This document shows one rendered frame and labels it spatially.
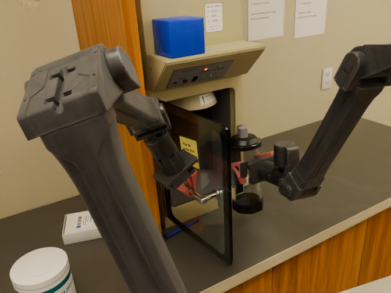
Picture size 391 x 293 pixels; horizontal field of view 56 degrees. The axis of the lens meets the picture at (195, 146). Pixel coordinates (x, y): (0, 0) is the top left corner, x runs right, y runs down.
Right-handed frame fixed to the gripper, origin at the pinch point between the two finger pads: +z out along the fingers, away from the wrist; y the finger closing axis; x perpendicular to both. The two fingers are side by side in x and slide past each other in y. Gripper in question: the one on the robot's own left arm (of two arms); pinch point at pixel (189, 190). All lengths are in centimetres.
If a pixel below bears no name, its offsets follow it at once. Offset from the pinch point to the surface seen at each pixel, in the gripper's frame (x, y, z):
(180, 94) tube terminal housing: -21.4, -19.3, -10.6
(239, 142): -6.8, -22.8, 6.2
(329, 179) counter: -6, -53, 53
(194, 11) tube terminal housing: -21.3, -34.4, -28.3
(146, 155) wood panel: -13.9, 0.9, -7.1
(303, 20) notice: -55, -110, 22
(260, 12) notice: -58, -88, 5
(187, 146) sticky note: -5.9, -7.6, -6.4
